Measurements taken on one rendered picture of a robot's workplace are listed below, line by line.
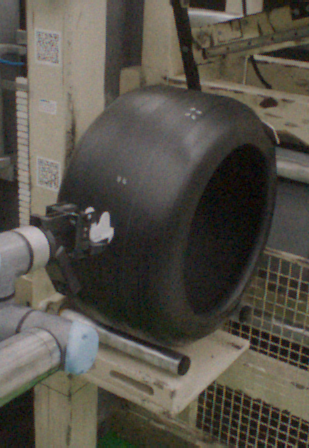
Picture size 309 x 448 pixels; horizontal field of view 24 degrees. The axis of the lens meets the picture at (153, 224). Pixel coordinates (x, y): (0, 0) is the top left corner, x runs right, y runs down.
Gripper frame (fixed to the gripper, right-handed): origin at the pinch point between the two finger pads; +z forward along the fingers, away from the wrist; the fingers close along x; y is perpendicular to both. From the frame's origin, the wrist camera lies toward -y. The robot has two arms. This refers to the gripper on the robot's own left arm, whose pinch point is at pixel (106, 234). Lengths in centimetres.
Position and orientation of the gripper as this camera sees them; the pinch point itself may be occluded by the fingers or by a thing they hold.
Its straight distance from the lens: 134.9
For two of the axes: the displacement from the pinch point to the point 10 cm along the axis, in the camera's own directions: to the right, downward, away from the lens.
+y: 1.1, -9.5, -3.0
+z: 5.5, -2.0, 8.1
